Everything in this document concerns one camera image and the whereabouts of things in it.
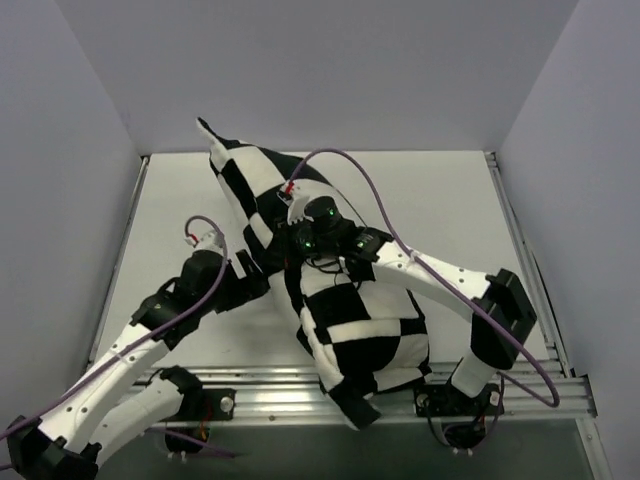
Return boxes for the black white checkered pillowcase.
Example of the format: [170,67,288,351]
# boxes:
[197,118,432,430]

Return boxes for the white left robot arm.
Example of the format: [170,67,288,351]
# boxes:
[7,250,269,479]

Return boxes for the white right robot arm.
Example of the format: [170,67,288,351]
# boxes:
[278,193,537,413]

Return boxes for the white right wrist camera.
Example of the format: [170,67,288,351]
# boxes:
[277,182,310,225]

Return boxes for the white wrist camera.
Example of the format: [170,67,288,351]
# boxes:
[277,182,310,225]
[185,231,225,257]

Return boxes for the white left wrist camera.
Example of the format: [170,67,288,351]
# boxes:
[185,231,225,257]

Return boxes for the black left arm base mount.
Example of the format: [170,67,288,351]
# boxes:
[194,388,236,422]

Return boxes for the aluminium front frame rail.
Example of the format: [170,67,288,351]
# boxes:
[64,362,599,426]

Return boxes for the aluminium left side rail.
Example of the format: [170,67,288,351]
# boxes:
[86,156,150,368]

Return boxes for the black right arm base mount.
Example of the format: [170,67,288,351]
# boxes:
[413,383,504,418]

